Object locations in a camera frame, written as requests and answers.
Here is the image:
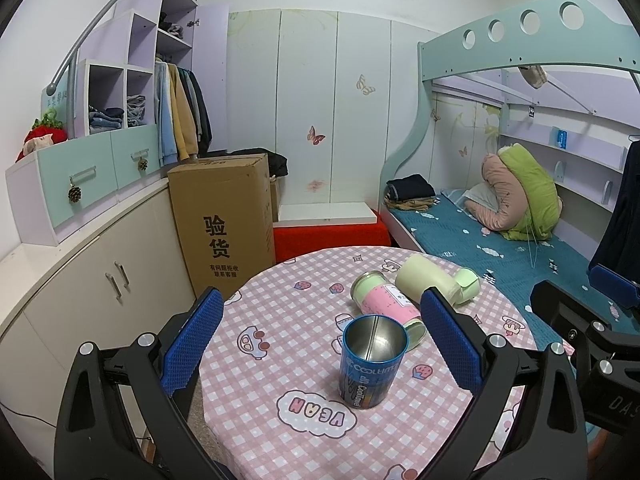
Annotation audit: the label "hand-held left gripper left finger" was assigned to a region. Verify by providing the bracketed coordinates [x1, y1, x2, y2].
[54, 286, 226, 480]

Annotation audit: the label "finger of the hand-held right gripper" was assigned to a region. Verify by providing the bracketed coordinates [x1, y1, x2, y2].
[588, 263, 640, 312]
[529, 279, 613, 356]

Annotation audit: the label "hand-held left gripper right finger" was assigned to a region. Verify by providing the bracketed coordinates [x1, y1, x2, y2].
[420, 287, 590, 480]

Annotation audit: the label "light green lidded cup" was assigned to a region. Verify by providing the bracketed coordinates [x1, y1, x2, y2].
[395, 253, 482, 306]

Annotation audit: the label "pink and green cup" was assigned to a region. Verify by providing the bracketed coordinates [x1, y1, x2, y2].
[350, 271, 427, 353]

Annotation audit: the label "blue metal cup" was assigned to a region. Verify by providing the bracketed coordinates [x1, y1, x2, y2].
[341, 314, 408, 410]

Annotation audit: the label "teal printed bed sheet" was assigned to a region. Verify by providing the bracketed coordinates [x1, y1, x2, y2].
[387, 187, 640, 346]

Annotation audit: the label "dark hanging garment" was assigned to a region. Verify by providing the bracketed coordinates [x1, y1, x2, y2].
[587, 137, 640, 281]

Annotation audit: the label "pink checkered tablecloth table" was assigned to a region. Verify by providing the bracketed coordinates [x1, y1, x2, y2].
[199, 246, 551, 480]

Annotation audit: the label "green quilt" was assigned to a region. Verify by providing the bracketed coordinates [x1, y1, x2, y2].
[497, 143, 561, 241]

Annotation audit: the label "pink quilt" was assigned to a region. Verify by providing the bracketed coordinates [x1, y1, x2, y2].
[465, 154, 563, 233]

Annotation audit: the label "white pillow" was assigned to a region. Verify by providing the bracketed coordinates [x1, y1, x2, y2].
[462, 182, 501, 213]

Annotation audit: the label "beige low cabinet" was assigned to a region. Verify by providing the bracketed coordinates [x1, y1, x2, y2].
[0, 180, 197, 461]

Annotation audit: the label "tall cardboard box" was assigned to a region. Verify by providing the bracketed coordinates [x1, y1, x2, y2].
[167, 153, 277, 301]

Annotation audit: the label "folded dark clothes stack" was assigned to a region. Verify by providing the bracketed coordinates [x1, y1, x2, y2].
[384, 174, 441, 212]

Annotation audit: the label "red storage box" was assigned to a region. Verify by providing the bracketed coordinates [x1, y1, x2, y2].
[273, 220, 392, 264]

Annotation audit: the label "white board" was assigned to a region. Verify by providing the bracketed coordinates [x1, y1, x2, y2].
[277, 202, 379, 227]

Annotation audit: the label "teal drawer unit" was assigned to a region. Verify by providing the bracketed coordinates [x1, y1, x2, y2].
[6, 125, 168, 247]

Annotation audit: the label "black clothing pile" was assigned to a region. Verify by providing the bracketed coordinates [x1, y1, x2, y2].
[227, 148, 289, 177]

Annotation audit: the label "light blue hanging jacket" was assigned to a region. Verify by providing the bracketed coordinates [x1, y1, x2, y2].
[154, 60, 179, 167]

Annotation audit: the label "beige hanging pouch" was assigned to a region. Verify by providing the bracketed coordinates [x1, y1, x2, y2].
[519, 64, 548, 90]

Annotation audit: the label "tan hanging jacket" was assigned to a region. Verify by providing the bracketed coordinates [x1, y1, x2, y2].
[167, 62, 200, 161]

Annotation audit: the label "dark hanging jackets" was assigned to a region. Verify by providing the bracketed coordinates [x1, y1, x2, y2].
[179, 67, 213, 153]

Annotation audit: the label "folded jeans stack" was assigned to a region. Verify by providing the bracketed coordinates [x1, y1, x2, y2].
[125, 94, 148, 127]
[89, 105, 125, 135]

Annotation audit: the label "red strawberry plush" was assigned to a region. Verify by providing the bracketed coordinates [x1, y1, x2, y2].
[15, 114, 68, 162]

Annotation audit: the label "teal sign board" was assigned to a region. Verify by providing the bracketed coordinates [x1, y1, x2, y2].
[41, 67, 72, 112]

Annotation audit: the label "purple cubby shelf unit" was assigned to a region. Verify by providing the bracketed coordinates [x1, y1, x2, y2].
[75, 0, 230, 161]

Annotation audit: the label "grey metal handrail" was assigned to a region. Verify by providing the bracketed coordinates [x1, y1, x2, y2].
[50, 0, 207, 96]

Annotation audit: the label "white bedside wall shelf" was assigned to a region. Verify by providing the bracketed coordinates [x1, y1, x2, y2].
[500, 130, 632, 213]

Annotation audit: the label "black cable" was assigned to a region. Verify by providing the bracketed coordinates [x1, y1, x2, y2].
[0, 404, 57, 429]

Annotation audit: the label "teal bunk bed frame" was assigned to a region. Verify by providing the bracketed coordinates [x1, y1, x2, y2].
[377, 0, 640, 253]

